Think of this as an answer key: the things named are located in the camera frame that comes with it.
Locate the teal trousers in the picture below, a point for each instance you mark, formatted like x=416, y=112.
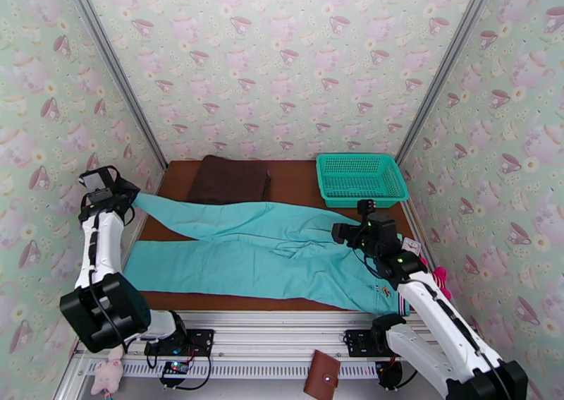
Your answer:
x=264, y=257

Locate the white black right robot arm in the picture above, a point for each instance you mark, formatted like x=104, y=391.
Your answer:
x=440, y=324

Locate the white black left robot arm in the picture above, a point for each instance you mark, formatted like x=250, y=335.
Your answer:
x=99, y=253

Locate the brown folded trousers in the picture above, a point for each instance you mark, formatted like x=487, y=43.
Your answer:
x=229, y=180

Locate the teal plastic mesh basket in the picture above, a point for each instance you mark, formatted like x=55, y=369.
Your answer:
x=359, y=178

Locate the pink striped doll toy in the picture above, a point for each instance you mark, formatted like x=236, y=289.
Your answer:
x=438, y=277

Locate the brown leather wallet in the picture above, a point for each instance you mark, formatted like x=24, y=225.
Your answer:
x=322, y=374

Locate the small circuit board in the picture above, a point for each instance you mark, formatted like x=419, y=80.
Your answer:
x=176, y=369

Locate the pink plush toy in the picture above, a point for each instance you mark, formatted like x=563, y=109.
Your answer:
x=107, y=374

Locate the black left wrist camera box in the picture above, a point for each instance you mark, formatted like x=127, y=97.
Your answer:
x=97, y=179

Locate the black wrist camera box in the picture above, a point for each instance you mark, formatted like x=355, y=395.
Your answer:
x=365, y=207
x=97, y=179

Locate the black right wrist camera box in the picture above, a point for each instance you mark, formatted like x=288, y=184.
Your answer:
x=365, y=207

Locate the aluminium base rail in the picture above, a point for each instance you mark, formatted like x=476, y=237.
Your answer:
x=273, y=328

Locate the aluminium frame corner post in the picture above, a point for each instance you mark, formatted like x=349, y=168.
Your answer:
x=114, y=68
x=445, y=63

